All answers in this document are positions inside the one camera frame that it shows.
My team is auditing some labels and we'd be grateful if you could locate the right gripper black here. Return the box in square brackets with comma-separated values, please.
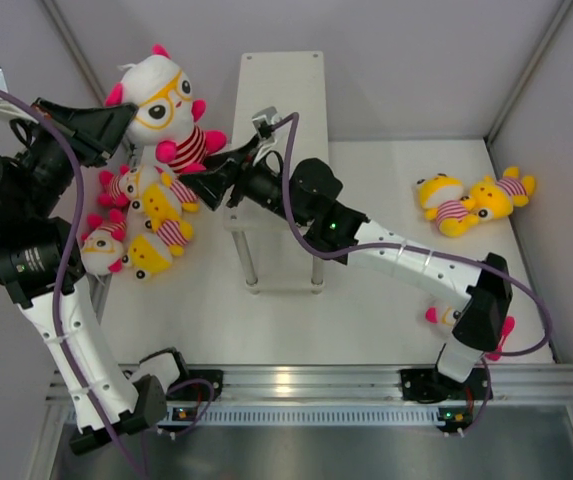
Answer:
[179, 136, 309, 231]

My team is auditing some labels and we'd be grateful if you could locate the white slotted cable duct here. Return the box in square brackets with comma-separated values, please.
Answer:
[65, 405, 442, 427]

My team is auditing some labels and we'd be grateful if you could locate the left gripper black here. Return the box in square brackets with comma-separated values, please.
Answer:
[15, 98, 136, 221]

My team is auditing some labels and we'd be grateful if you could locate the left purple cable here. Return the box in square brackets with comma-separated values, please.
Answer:
[0, 74, 215, 476]

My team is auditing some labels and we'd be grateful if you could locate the purple cable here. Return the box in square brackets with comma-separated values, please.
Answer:
[0, 74, 215, 476]
[265, 111, 555, 437]

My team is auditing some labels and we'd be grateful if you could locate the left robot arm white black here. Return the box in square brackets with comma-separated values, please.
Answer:
[0, 99, 192, 455]

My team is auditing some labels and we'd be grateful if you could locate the white plush pink striped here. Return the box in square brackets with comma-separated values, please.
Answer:
[105, 44, 228, 175]
[80, 209, 127, 276]

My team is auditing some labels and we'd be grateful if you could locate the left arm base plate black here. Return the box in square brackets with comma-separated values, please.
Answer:
[166, 369, 224, 402]

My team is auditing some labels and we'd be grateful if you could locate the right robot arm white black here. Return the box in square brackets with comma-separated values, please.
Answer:
[180, 140, 513, 404]

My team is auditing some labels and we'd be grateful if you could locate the yellow plush striped top left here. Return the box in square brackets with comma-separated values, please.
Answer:
[160, 172, 199, 213]

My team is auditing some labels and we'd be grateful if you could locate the yellow plush bottom left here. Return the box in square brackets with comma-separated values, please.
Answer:
[121, 232, 173, 281]

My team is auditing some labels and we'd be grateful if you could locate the yellow plush right front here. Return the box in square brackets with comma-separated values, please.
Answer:
[415, 173, 480, 238]

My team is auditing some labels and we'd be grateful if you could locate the yellow plush centre left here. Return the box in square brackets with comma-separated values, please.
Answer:
[141, 183, 194, 257]

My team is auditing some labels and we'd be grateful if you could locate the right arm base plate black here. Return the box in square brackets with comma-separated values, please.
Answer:
[400, 367, 493, 404]

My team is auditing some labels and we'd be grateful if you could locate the yellow plush right back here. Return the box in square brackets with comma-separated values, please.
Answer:
[469, 166, 536, 222]

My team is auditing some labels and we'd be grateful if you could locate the white plush near right base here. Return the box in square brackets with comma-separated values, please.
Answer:
[423, 298, 516, 362]

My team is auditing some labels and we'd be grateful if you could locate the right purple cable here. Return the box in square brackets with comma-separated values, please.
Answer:
[265, 111, 555, 437]

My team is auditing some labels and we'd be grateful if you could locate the aluminium front rail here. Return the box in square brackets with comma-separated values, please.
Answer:
[45, 363, 573, 402]

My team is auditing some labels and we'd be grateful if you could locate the white plush top left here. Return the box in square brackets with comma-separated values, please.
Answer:
[97, 165, 163, 208]

